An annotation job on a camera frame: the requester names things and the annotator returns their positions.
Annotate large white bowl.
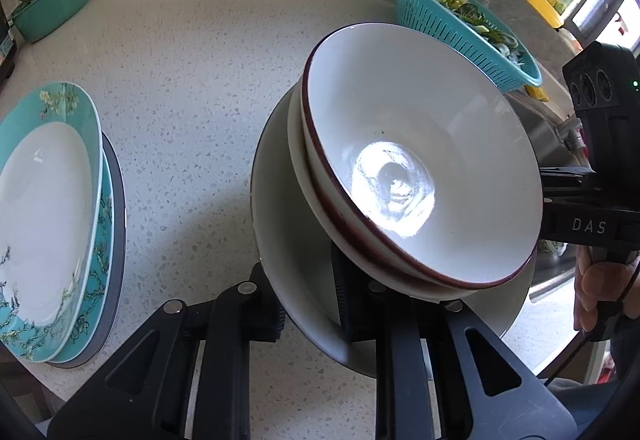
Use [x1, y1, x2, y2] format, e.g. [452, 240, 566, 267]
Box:
[248, 95, 539, 377]

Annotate medium white bowl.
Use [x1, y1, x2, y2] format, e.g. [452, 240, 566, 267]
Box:
[286, 84, 482, 306]

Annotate small floral white bowl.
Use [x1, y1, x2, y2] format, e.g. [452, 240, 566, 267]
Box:
[298, 22, 542, 291]

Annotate grey white plate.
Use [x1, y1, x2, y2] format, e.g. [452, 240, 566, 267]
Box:
[52, 136, 126, 368]

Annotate teal floral rim plate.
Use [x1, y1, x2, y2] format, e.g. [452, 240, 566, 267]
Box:
[1, 82, 103, 363]

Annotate chrome kitchen faucet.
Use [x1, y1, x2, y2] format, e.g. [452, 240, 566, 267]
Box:
[524, 104, 589, 161]

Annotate person's right hand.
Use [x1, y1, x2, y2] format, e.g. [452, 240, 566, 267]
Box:
[574, 245, 639, 332]

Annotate leafy greens in large basket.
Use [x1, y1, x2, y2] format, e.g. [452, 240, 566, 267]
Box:
[436, 0, 523, 67]

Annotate large teal vegetable basket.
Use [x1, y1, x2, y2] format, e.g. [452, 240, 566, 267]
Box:
[396, 0, 542, 92]

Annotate small green vegetable basket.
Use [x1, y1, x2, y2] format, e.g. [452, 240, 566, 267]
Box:
[9, 0, 88, 43]

